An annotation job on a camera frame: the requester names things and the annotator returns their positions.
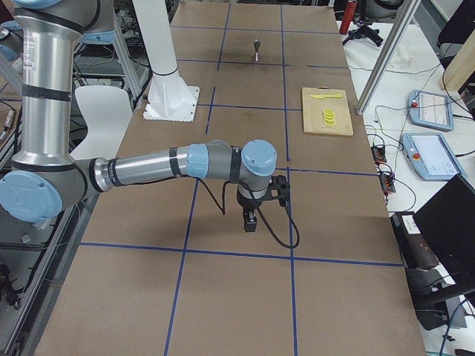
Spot white plastic chair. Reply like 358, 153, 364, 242
71, 85, 133, 160

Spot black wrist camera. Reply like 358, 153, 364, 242
266, 175, 290, 208

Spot near blue teach pendant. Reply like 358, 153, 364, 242
402, 133, 467, 181

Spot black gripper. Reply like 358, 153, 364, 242
236, 188, 266, 232

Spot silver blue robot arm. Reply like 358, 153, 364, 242
1, 1, 277, 232

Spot lemon slices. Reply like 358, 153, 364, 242
322, 108, 336, 127

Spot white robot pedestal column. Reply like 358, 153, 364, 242
133, 0, 200, 122

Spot aluminium frame post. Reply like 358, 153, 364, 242
356, 0, 421, 116

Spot red cylinder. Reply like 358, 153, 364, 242
339, 0, 358, 35

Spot steel jigger measuring cup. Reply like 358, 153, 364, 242
253, 39, 261, 62

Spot bamboo cutting board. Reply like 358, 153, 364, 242
301, 88, 353, 136

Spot black monitor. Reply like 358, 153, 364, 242
414, 174, 475, 277

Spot blue teach pendant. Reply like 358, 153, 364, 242
407, 90, 454, 132
402, 133, 467, 181

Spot far blue teach pendant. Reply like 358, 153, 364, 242
407, 90, 454, 132

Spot yellow plastic knife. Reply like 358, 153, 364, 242
309, 93, 344, 99

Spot black tripod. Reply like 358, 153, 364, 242
342, 24, 384, 47

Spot black computer box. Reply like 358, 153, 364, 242
390, 211, 439, 271

